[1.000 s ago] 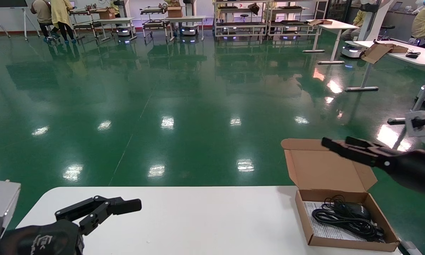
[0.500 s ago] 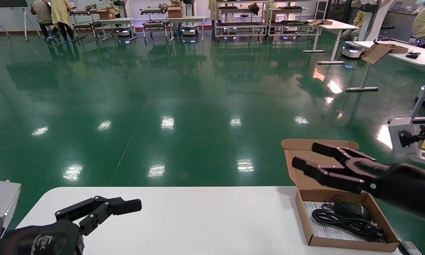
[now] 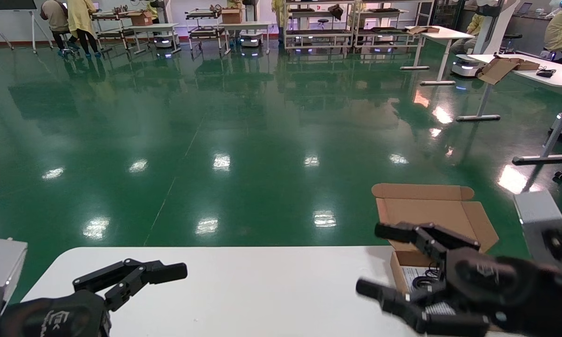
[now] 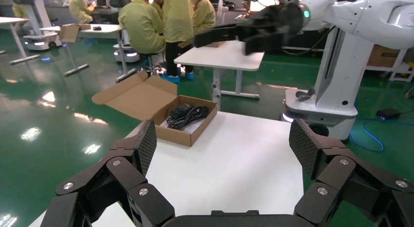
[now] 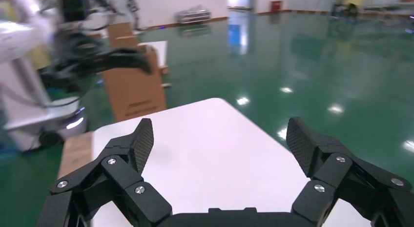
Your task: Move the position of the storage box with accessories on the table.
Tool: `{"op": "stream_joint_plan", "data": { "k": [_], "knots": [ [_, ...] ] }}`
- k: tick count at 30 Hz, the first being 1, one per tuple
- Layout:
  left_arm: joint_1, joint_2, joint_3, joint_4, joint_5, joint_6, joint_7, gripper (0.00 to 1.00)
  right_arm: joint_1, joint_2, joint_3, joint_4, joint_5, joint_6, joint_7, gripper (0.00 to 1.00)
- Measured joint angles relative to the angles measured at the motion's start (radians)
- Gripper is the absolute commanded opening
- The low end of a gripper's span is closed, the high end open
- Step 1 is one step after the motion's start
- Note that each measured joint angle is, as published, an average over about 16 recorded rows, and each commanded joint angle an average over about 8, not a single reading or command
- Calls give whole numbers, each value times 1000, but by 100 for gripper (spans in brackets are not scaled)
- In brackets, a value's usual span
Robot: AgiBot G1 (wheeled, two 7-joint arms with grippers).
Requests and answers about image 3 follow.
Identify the person yellow coat with headset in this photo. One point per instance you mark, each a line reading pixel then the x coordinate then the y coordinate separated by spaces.
pixel 561 28

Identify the open cardboard box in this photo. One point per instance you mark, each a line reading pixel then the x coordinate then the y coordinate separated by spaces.
pixel 496 70

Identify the person in yellow coat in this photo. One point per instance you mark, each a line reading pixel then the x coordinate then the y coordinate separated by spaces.
pixel 153 11
pixel 278 14

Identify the dark grey desk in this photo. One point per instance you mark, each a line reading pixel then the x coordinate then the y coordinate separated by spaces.
pixel 533 28

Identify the open laptop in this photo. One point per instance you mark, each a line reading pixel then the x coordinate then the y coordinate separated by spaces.
pixel 524 8

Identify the black office chair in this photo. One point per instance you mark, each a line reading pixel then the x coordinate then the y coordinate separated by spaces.
pixel 512 36

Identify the wheeled stool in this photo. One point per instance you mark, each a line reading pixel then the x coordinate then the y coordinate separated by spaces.
pixel 69 47

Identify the white humanoid robot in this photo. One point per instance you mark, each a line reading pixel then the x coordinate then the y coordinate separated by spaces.
pixel 489 32

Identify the person in brown top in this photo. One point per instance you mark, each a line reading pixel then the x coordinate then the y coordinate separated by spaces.
pixel 54 16

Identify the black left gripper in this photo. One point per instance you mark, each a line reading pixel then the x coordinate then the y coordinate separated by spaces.
pixel 51 318

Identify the black board on stand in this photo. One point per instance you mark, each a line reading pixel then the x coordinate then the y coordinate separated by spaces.
pixel 9 3

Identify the white shelf rack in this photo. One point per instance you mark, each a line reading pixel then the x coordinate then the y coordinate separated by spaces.
pixel 386 29
pixel 318 32

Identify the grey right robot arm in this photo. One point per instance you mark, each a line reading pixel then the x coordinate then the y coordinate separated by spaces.
pixel 538 215

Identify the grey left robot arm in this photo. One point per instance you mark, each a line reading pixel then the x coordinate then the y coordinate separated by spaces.
pixel 0 271

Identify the flat cardboard box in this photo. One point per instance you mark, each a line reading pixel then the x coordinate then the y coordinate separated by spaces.
pixel 421 29

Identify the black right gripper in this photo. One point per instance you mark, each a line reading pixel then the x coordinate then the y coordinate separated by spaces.
pixel 496 285

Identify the brown cardboard storage box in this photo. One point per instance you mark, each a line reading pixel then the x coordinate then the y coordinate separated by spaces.
pixel 430 210

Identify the metal cart rack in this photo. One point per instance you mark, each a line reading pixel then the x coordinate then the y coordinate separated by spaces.
pixel 205 32
pixel 107 33

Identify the person yellow coat dark trousers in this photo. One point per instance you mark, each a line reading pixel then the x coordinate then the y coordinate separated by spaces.
pixel 79 18

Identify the black round stool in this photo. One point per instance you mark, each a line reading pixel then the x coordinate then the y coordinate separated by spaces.
pixel 323 20

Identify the seated person in yellow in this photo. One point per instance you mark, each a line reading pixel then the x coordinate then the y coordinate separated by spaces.
pixel 475 23

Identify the dark bag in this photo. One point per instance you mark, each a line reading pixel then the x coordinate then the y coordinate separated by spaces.
pixel 335 10

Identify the white printed manual sheet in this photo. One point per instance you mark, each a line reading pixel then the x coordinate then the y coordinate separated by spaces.
pixel 409 276

